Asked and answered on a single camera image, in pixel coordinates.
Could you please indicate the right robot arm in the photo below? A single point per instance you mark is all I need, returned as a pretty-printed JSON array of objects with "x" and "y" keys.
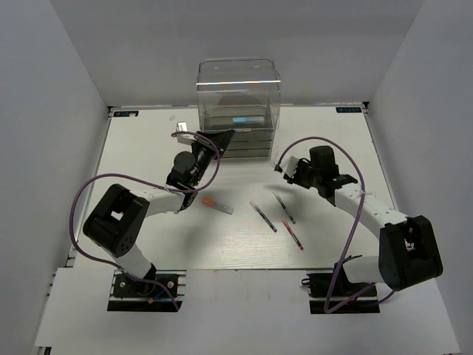
[{"x": 408, "y": 253}]

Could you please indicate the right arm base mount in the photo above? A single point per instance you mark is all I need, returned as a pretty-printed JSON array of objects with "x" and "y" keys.
[{"x": 317, "y": 285}]

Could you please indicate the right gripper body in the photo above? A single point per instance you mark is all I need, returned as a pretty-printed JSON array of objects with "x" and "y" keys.
[{"x": 308, "y": 176}]

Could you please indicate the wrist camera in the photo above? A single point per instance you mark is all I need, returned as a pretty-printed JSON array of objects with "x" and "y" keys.
[
  {"x": 182, "y": 134},
  {"x": 287, "y": 166}
]

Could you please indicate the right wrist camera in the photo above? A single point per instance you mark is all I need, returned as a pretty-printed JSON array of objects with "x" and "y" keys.
[{"x": 287, "y": 166}]

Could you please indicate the purple gel pen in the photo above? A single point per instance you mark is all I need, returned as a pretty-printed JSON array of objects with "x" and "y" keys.
[{"x": 263, "y": 216}]

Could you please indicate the right table label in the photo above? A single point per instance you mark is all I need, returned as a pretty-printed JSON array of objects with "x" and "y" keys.
[{"x": 348, "y": 109}]

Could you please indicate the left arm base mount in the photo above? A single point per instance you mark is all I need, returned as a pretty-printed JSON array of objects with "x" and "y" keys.
[{"x": 127, "y": 295}]

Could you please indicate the red gel pen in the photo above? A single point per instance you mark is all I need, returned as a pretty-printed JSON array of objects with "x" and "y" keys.
[{"x": 293, "y": 235}]

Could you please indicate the blue cap highlighter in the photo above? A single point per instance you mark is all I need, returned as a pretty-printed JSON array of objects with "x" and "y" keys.
[{"x": 250, "y": 120}]

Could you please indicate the green gel pen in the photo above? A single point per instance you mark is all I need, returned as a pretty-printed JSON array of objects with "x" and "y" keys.
[{"x": 284, "y": 207}]

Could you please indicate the orange cap highlighter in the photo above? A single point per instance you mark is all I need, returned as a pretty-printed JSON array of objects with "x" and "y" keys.
[{"x": 221, "y": 207}]

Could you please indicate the left table label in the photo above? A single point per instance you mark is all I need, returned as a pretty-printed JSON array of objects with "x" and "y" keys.
[{"x": 125, "y": 114}]

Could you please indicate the table label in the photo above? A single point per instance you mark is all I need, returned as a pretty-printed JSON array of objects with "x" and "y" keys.
[
  {"x": 125, "y": 114},
  {"x": 348, "y": 109}
]

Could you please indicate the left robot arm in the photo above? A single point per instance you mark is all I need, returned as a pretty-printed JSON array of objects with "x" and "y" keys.
[{"x": 115, "y": 223}]

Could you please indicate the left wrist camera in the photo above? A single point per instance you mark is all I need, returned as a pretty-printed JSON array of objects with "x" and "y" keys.
[{"x": 182, "y": 134}]

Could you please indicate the clear plastic drawer organizer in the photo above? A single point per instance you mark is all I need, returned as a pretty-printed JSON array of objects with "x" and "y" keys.
[{"x": 240, "y": 87}]

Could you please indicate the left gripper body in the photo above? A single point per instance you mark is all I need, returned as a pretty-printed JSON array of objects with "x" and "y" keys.
[{"x": 203, "y": 155}]

